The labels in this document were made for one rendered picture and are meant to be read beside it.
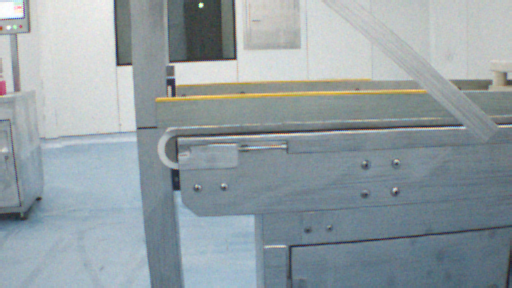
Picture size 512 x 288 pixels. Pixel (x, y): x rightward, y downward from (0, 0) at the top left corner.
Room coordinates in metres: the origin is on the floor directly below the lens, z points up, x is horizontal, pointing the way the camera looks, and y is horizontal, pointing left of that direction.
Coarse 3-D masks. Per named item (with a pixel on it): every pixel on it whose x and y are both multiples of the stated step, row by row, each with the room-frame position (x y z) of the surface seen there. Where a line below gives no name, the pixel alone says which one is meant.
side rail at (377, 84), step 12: (240, 84) 0.85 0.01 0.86; (252, 84) 0.85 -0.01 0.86; (264, 84) 0.85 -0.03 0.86; (276, 84) 0.85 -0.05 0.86; (288, 84) 0.85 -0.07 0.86; (300, 84) 0.85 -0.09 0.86; (312, 84) 0.85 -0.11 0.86; (324, 84) 0.86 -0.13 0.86; (336, 84) 0.86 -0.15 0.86; (348, 84) 0.86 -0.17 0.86; (360, 84) 0.86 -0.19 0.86; (372, 84) 0.86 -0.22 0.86; (384, 84) 0.86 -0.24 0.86; (396, 84) 0.86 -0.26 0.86; (408, 84) 0.86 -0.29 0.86; (456, 84) 0.87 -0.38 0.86; (468, 84) 0.87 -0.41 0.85; (480, 84) 0.87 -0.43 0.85; (492, 84) 0.87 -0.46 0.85; (180, 96) 0.84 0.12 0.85; (192, 96) 0.84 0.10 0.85
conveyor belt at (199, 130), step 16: (176, 128) 0.59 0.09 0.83; (192, 128) 0.59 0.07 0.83; (208, 128) 0.59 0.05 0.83; (224, 128) 0.59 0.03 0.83; (240, 128) 0.59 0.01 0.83; (256, 128) 0.60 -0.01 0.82; (272, 128) 0.60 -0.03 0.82; (288, 128) 0.60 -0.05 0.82; (304, 128) 0.60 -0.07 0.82; (320, 128) 0.60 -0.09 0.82; (336, 128) 0.60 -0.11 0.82; (160, 144) 0.59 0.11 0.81
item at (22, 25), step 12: (0, 0) 3.01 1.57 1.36; (12, 0) 3.03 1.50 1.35; (24, 0) 3.05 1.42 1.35; (0, 12) 3.01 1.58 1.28; (12, 12) 3.03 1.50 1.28; (24, 12) 3.04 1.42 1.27; (0, 24) 3.02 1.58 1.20; (12, 24) 3.03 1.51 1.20; (24, 24) 3.05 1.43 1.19; (12, 36) 3.07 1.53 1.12; (12, 48) 3.07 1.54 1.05; (12, 60) 3.07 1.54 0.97; (12, 72) 3.07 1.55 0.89
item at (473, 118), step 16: (336, 0) 0.57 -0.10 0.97; (352, 0) 0.56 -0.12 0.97; (352, 16) 0.56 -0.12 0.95; (368, 16) 0.55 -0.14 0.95; (368, 32) 0.55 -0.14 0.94; (384, 32) 0.54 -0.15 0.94; (384, 48) 0.54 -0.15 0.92; (400, 48) 0.53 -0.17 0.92; (400, 64) 0.53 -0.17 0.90; (416, 64) 0.52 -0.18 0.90; (416, 80) 0.52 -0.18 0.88; (432, 80) 0.51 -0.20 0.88; (448, 80) 0.50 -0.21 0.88; (448, 96) 0.50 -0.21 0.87; (464, 96) 0.49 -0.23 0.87; (464, 112) 0.49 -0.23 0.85; (480, 112) 0.48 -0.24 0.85; (480, 128) 0.48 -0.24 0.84; (496, 128) 0.47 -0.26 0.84
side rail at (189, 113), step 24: (312, 96) 0.58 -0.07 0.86; (336, 96) 0.58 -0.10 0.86; (360, 96) 0.59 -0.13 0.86; (384, 96) 0.59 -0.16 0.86; (408, 96) 0.59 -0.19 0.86; (432, 96) 0.59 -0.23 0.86; (480, 96) 0.59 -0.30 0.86; (504, 96) 0.60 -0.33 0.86; (168, 120) 0.57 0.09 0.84; (192, 120) 0.57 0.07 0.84; (216, 120) 0.58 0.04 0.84; (240, 120) 0.58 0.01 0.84; (264, 120) 0.58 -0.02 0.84; (288, 120) 0.58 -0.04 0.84; (312, 120) 0.58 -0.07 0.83; (336, 120) 0.58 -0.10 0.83
